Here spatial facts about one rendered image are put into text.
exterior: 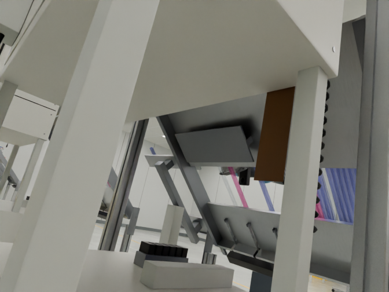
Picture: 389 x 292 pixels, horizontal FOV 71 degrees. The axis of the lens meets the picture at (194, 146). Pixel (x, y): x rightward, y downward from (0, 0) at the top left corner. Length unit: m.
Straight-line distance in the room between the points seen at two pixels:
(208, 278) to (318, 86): 0.52
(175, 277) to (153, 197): 9.36
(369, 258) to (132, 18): 0.41
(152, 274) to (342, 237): 0.55
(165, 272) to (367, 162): 0.44
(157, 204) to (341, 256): 9.34
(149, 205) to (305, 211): 9.64
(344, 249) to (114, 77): 0.87
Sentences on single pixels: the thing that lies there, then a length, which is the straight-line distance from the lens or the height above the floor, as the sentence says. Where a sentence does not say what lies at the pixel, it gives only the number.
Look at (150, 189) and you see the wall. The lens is 9.91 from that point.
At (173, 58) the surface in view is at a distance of 0.44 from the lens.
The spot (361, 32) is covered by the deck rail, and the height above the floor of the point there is 1.15.
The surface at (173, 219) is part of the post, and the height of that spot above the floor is 0.74.
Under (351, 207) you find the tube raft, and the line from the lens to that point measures 0.85.
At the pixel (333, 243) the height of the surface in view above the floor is 0.79.
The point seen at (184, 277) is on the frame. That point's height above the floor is 0.64.
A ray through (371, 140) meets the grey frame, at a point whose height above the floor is 0.94.
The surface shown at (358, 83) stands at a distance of 0.67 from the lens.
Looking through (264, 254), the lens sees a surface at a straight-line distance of 1.13.
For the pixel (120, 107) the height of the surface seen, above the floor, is 0.83.
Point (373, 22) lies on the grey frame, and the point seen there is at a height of 1.15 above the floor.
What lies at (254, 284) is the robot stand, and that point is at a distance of 1.77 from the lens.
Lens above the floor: 0.78
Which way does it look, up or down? 14 degrees up
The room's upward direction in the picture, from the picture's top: 12 degrees clockwise
